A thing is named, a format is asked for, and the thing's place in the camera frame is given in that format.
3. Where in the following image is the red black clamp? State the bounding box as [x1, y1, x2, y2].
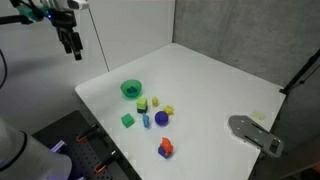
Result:
[76, 124, 99, 143]
[94, 150, 118, 174]

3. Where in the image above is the orange toy figure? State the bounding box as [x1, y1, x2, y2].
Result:
[160, 137, 173, 154]

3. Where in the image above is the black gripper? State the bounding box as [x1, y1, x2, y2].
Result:
[48, 9, 83, 61]

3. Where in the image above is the yellow spiky toy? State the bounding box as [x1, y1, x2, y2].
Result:
[163, 105, 174, 115]

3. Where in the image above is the pale yellow sticker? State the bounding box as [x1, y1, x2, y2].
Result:
[251, 110, 266, 121]

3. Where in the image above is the black camera bar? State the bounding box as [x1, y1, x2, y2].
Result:
[0, 15, 32, 25]

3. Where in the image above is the green plastic bowl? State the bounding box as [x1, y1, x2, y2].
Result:
[120, 79, 142, 98]

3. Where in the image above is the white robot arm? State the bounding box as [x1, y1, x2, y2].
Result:
[0, 8, 83, 180]

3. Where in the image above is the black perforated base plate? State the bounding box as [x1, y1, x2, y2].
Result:
[33, 111, 142, 180]

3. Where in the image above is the grey metal plate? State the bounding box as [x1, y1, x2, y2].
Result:
[228, 115, 284, 158]

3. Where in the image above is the purple spiky ball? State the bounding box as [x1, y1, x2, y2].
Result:
[155, 111, 169, 126]

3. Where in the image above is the blue cube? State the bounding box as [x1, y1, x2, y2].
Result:
[158, 146, 173, 159]

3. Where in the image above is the light blue toy figure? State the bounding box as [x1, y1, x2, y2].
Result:
[142, 113, 150, 128]

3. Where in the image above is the black tripod stand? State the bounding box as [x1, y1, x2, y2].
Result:
[279, 49, 320, 95]

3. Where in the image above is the teal toy in bowl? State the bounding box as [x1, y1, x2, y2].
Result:
[127, 86, 138, 93]

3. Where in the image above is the yellow toy figure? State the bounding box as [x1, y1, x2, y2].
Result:
[152, 96, 159, 107]

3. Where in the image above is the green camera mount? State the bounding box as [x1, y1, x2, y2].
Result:
[17, 5, 48, 21]

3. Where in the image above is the lime green cube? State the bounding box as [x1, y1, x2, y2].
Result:
[136, 97, 147, 110]

